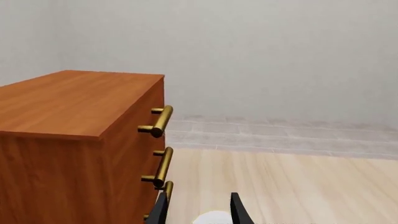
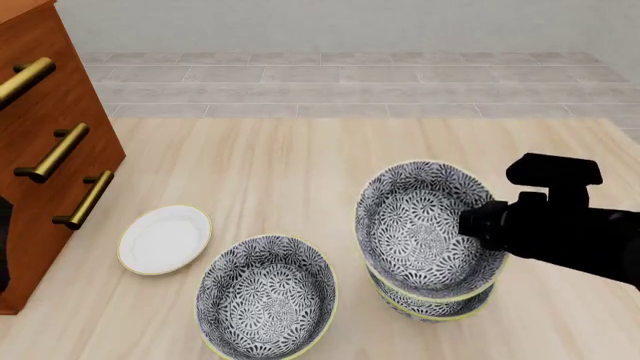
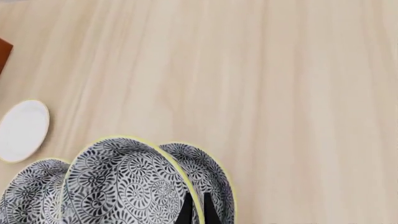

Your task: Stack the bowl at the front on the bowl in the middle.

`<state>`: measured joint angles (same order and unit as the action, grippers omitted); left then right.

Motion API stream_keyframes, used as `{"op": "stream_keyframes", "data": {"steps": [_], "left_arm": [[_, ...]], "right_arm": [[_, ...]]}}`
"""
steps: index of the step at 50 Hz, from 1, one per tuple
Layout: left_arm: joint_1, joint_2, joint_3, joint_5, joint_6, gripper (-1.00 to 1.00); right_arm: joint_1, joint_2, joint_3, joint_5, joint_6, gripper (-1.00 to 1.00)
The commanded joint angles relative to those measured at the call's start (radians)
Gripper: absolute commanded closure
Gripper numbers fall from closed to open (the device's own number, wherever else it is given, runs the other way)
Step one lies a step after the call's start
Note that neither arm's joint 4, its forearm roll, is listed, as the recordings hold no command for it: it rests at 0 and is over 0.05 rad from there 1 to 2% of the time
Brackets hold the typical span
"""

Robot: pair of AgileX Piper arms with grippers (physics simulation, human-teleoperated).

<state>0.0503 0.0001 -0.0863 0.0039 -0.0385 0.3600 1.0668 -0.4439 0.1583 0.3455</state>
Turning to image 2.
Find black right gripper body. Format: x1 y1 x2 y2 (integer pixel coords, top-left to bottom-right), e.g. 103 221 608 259
458 199 511 252

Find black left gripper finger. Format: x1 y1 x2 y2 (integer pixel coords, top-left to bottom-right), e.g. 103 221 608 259
0 194 15 297

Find wooden cabinet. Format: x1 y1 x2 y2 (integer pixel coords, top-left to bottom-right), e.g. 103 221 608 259
0 0 127 316

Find wooden cabinet drawer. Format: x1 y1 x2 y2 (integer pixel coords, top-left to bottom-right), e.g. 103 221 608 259
0 63 108 274
0 111 127 315
0 0 85 189

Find white plate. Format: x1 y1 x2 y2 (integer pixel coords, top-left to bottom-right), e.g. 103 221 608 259
117 204 213 276

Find brass drawer handle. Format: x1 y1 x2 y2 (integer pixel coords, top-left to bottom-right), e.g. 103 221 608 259
51 169 116 231
0 57 57 111
13 122 91 184

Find black patterned bowl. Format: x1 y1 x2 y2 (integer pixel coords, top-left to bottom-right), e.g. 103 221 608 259
354 159 510 303
366 261 497 324
194 234 339 360

